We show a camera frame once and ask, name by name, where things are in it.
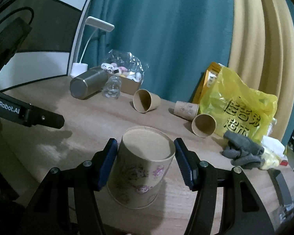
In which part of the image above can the printed paper cup front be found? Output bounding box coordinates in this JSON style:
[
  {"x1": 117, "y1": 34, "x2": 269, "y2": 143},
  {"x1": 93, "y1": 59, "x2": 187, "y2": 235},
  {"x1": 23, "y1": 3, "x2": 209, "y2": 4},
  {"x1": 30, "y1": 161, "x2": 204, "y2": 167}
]
[{"x1": 107, "y1": 126, "x2": 175, "y2": 209}]

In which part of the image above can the printed paper cup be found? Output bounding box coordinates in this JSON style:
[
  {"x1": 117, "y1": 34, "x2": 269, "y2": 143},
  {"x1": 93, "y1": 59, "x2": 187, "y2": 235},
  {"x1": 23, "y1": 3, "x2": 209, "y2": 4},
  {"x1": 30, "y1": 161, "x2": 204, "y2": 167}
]
[
  {"x1": 107, "y1": 126, "x2": 175, "y2": 209},
  {"x1": 174, "y1": 101, "x2": 199, "y2": 121}
]

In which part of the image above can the brown paper cup right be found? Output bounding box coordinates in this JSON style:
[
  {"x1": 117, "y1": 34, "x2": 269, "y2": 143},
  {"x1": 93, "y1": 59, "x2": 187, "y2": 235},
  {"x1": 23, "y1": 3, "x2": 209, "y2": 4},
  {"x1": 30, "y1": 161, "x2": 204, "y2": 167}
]
[{"x1": 191, "y1": 114, "x2": 217, "y2": 138}]

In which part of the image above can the brown paper cup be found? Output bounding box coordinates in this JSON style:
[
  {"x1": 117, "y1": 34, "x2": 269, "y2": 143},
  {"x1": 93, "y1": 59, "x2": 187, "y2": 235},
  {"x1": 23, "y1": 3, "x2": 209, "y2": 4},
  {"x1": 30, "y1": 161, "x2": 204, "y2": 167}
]
[
  {"x1": 191, "y1": 114, "x2": 217, "y2": 138},
  {"x1": 133, "y1": 89, "x2": 161, "y2": 114}
]

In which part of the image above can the printed paper cup rear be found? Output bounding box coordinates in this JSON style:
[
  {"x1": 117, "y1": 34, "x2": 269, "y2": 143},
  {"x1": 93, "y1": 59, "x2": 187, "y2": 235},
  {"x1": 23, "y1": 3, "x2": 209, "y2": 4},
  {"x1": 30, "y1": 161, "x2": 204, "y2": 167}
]
[{"x1": 174, "y1": 101, "x2": 199, "y2": 121}]

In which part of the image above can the brown paper cup left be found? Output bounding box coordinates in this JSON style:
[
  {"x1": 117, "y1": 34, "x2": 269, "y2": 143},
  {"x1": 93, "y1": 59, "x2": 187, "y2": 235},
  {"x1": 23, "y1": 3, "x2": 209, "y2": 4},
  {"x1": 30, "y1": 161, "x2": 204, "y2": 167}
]
[{"x1": 133, "y1": 89, "x2": 161, "y2": 114}]

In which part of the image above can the grey cloth glove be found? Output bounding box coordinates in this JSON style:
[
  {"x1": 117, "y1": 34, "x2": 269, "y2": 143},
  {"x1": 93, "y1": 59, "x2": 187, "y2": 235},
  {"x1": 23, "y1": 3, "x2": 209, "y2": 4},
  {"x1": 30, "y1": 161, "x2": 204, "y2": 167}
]
[{"x1": 221, "y1": 130, "x2": 264, "y2": 170}]

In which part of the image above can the white crumpled tissue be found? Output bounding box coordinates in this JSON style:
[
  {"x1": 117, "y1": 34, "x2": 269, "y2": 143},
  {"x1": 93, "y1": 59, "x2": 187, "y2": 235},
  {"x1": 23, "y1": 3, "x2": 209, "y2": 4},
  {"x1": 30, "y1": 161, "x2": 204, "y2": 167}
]
[{"x1": 260, "y1": 136, "x2": 288, "y2": 170}]

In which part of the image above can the white desk lamp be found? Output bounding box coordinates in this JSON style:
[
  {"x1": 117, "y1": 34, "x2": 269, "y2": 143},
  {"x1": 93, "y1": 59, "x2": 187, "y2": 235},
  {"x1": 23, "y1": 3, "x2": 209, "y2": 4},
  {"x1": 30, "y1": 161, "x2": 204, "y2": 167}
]
[{"x1": 69, "y1": 16, "x2": 115, "y2": 79}]

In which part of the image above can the grey metal tumbler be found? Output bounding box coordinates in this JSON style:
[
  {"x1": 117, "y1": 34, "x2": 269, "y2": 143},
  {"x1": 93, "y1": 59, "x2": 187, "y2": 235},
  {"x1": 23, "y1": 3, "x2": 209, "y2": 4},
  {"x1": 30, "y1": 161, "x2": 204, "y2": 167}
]
[{"x1": 69, "y1": 67, "x2": 108, "y2": 100}]

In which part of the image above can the yellow plastic shopping bag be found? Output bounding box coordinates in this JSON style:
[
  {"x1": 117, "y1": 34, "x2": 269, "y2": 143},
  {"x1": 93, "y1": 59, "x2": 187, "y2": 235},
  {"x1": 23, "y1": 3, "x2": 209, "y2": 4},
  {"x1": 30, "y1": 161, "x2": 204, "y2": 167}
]
[{"x1": 199, "y1": 67, "x2": 278, "y2": 143}]

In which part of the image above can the brown cardboard box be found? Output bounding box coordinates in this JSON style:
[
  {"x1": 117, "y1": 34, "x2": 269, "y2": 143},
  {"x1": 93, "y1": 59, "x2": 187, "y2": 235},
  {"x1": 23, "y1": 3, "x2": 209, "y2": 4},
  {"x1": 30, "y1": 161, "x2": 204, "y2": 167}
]
[{"x1": 90, "y1": 66, "x2": 142, "y2": 96}]

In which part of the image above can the clear bag of toys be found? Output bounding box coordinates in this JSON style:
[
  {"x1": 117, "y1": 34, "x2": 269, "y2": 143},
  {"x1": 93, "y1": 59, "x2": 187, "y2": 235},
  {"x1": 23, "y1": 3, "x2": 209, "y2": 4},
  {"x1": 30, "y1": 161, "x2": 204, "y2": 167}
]
[{"x1": 101, "y1": 49, "x2": 149, "y2": 83}]

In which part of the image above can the orange paper package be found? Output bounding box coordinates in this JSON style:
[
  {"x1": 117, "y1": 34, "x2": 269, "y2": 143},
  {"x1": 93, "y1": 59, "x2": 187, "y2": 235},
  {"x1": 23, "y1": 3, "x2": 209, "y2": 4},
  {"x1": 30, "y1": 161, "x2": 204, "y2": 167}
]
[{"x1": 192, "y1": 61, "x2": 224, "y2": 104}]

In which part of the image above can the beige yellow curtain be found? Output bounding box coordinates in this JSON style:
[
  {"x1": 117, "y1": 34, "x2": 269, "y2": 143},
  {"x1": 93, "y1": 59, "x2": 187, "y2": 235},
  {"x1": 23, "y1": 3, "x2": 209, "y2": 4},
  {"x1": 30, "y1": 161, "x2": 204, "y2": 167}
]
[{"x1": 228, "y1": 0, "x2": 294, "y2": 139}]

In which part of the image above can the teal curtain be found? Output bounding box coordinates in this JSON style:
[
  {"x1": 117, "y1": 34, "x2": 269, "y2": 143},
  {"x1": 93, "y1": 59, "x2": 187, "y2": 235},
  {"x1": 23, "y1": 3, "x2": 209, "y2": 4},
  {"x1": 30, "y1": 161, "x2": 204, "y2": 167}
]
[{"x1": 81, "y1": 0, "x2": 234, "y2": 102}]

